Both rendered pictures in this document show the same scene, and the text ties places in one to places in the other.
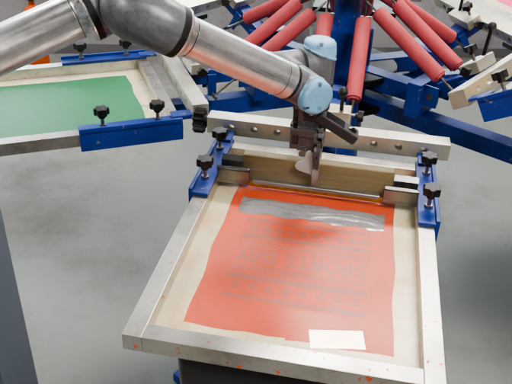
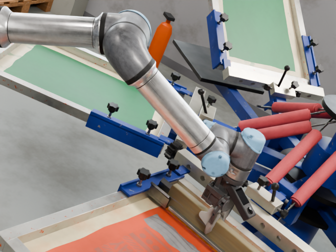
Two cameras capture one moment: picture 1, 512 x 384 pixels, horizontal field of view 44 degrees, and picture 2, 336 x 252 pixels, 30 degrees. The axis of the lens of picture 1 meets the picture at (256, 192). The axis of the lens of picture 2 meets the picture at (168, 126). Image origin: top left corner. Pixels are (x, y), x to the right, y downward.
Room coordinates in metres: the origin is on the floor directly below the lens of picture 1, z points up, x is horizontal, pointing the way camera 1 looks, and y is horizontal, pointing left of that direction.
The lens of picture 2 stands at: (-0.26, -0.48, 2.08)
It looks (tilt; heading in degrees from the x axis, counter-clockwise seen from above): 26 degrees down; 20
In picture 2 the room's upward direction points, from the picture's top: 24 degrees clockwise
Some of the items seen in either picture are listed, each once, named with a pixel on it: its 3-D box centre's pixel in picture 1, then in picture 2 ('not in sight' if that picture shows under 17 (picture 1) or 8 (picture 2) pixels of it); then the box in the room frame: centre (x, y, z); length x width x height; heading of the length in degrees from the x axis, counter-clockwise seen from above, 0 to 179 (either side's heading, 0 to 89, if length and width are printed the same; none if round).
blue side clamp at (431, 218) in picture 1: (425, 199); not in sight; (1.37, -0.43, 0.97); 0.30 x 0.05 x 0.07; 170
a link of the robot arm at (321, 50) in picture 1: (317, 62); (247, 148); (1.40, -0.13, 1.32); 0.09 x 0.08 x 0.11; 116
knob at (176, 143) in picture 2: (204, 120); (176, 152); (1.68, 0.16, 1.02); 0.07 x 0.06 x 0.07; 170
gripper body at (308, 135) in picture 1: (310, 124); (224, 189); (1.40, -0.12, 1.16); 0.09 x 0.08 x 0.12; 81
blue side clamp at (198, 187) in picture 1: (212, 171); (151, 186); (1.46, 0.12, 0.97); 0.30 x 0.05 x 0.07; 170
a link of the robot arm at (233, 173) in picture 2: not in sight; (236, 170); (1.40, -0.13, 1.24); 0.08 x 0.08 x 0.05
